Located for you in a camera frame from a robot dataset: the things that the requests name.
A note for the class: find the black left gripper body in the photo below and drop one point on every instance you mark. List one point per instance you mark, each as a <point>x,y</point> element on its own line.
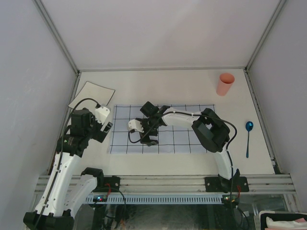
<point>94,128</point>

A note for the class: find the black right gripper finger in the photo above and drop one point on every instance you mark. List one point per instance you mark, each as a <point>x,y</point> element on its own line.
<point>151,142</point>
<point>144,139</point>

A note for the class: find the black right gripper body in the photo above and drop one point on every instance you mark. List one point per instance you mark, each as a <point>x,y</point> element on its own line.
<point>149,128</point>

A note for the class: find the light blue checked placemat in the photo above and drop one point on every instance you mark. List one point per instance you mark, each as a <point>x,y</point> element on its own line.
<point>172,139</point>

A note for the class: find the white square plate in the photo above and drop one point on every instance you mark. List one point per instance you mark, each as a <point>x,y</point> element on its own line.
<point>99,93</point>

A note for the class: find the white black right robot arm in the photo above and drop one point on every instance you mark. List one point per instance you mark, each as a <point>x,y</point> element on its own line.
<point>210,130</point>

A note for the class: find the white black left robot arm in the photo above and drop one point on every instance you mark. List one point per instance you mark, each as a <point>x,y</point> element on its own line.
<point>58,207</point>

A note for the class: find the pink plastic cup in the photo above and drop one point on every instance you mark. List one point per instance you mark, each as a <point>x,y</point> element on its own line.
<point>225,82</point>

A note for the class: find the blue metal spoon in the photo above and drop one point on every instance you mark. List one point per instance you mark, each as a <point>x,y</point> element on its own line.
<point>249,126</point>

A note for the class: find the white bin with cloths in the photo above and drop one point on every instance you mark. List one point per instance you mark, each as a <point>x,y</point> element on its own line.
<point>282,221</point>

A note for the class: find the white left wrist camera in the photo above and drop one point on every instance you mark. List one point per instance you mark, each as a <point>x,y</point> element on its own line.
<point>101,114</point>

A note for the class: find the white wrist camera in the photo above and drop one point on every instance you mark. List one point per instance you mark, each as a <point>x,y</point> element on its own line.
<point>101,114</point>
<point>135,125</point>

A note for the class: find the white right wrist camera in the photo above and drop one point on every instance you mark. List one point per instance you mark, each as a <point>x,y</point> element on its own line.
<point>135,125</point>

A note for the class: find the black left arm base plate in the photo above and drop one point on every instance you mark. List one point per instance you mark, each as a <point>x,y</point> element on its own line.
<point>108,183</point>

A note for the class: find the blue slotted cable duct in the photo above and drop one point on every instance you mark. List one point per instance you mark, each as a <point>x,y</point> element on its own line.
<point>154,199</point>

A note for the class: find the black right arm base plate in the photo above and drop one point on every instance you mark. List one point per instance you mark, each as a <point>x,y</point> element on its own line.
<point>217,184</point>

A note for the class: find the aluminium front rail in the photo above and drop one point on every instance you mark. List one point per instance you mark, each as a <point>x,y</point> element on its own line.
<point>198,184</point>

